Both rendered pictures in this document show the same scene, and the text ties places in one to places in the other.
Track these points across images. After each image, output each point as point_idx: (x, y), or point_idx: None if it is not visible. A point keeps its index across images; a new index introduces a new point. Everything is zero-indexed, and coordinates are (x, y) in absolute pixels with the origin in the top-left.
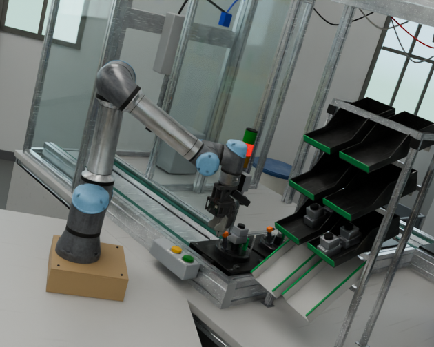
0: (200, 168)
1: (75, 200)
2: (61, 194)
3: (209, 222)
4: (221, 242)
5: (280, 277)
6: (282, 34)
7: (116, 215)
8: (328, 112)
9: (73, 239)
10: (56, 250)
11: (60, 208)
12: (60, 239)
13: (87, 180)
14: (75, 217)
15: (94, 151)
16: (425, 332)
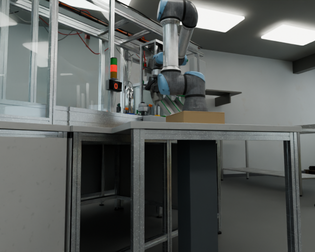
0: (186, 61)
1: (203, 77)
2: (46, 128)
3: (158, 97)
4: (140, 114)
5: (171, 113)
6: (112, 9)
7: (101, 122)
8: (156, 44)
9: (205, 100)
10: (205, 110)
11: (47, 143)
12: (203, 103)
13: (180, 71)
14: (204, 87)
15: (177, 53)
16: None
